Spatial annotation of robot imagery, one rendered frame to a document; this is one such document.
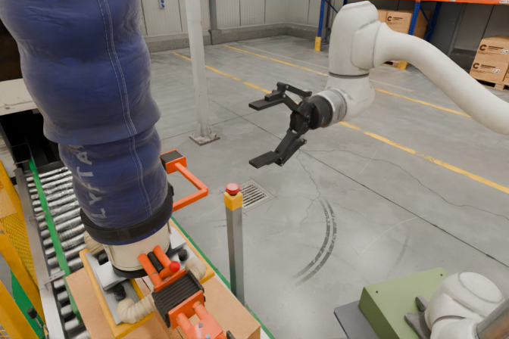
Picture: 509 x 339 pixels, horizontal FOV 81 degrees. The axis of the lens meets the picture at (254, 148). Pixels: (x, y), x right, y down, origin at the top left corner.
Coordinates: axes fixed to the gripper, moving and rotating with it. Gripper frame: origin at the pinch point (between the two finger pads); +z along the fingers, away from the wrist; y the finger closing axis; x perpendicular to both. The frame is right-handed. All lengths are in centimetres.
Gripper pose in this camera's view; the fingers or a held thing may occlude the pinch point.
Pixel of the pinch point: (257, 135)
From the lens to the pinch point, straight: 62.4
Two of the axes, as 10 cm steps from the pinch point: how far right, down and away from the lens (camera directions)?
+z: -7.6, 3.2, -5.7
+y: -0.1, 8.7, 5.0
